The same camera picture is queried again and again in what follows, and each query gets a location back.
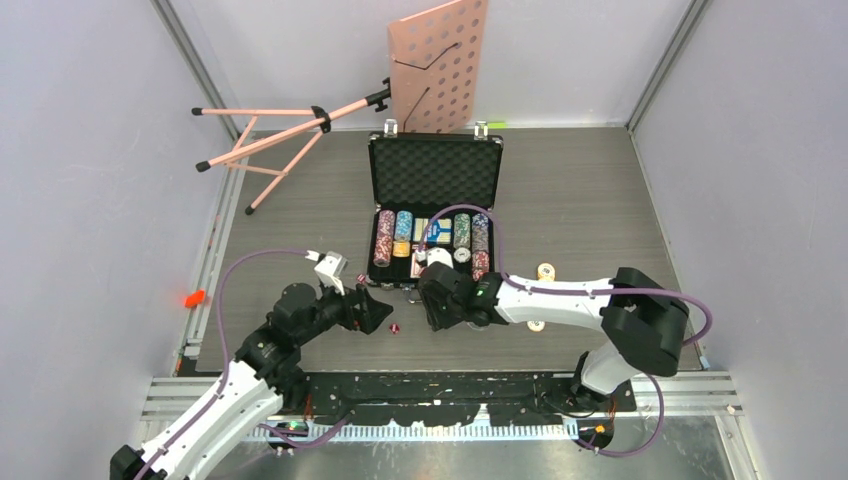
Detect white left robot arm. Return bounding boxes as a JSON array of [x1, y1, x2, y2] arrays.
[[109, 283, 394, 479]]

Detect blue Texas Hold'em card deck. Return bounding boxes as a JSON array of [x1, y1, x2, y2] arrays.
[[412, 218, 453, 245]]

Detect orange clip on rail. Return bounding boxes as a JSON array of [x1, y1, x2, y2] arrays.
[[183, 289, 206, 309]]

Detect green chip stack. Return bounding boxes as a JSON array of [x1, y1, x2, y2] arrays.
[[453, 213, 471, 249]]

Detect red chip stack right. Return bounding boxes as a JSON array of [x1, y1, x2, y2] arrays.
[[471, 250, 490, 281]]

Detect pink perforated music stand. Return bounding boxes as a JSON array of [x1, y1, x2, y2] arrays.
[[191, 1, 489, 214]]

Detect red backed card deck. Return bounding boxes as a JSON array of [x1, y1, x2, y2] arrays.
[[410, 252, 427, 279]]

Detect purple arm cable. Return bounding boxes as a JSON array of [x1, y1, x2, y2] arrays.
[[417, 203, 714, 460], [132, 248, 356, 480]]

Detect dark red chip stack left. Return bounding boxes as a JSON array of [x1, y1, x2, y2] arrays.
[[372, 234, 393, 268]]

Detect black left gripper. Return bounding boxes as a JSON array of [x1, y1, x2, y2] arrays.
[[296, 276, 391, 346]]

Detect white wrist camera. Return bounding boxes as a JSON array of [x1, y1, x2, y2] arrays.
[[424, 247, 454, 268], [305, 250, 348, 296]]

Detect pile of loose poker chips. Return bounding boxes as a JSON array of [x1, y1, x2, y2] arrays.
[[527, 262, 556, 333]]

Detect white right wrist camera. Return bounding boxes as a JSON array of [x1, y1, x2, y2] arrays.
[[424, 247, 454, 268]]

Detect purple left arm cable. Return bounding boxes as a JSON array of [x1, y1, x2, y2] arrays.
[[132, 248, 356, 480]]

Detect yellow chip stack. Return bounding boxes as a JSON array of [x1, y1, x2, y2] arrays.
[[392, 241, 411, 258]]

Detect purple poker chip stack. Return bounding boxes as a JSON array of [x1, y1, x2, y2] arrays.
[[377, 210, 396, 239]]

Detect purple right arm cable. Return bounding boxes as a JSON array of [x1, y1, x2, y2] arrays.
[[417, 203, 714, 460]]

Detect black aluminium poker case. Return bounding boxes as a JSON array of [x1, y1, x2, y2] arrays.
[[365, 131, 504, 289]]

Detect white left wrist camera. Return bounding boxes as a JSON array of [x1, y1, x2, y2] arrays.
[[305, 250, 348, 296]]

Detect white 1 chip in case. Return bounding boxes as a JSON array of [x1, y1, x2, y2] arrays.
[[453, 247, 472, 264]]

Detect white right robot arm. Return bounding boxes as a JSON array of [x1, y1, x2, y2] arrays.
[[418, 263, 689, 412]]

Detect light blue chip stack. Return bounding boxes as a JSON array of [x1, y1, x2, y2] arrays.
[[394, 210, 415, 242]]

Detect blue orange chip stack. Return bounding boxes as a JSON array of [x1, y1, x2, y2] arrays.
[[471, 213, 490, 254]]

